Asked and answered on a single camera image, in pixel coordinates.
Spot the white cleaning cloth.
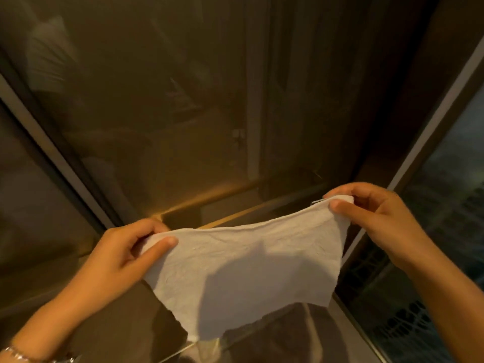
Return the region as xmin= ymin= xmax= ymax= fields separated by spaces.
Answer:
xmin=138 ymin=195 xmax=355 ymax=343

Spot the brass bottom door rail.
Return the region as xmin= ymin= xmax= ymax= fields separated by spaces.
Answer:
xmin=150 ymin=177 xmax=327 ymax=231

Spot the dark glass door panel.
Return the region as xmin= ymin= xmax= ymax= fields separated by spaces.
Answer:
xmin=0 ymin=0 xmax=441 ymax=238

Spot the white metal frame bar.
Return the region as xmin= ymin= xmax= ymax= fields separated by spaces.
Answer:
xmin=0 ymin=73 xmax=116 ymax=230
xmin=341 ymin=36 xmax=484 ymax=266

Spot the person's left hand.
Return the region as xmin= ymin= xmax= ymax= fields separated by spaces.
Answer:
xmin=57 ymin=218 xmax=179 ymax=319

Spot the person's right forearm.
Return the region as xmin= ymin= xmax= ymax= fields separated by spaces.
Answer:
xmin=404 ymin=243 xmax=484 ymax=363

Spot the person's left forearm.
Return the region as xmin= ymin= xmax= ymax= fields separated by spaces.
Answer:
xmin=0 ymin=289 xmax=88 ymax=363

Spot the person's right hand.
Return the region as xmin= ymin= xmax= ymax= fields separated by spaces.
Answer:
xmin=323 ymin=182 xmax=436 ymax=273

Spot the silver bracelet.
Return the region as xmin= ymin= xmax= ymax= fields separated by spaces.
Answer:
xmin=2 ymin=345 xmax=82 ymax=363

